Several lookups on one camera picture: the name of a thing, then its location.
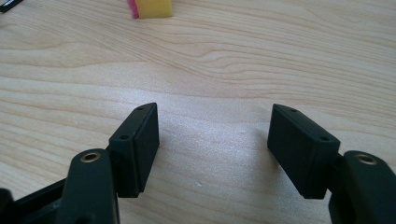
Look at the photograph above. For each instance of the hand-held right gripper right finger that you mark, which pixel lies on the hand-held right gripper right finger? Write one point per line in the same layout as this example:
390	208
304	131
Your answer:
303	152

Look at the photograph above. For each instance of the yellow and pink sponge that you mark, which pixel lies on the yellow and pink sponge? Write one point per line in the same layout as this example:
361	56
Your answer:
150	8

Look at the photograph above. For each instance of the black flat object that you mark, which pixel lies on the black flat object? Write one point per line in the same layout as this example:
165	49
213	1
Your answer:
9	4

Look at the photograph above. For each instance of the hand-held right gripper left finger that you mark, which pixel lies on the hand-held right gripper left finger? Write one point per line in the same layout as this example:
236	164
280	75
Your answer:
134	152

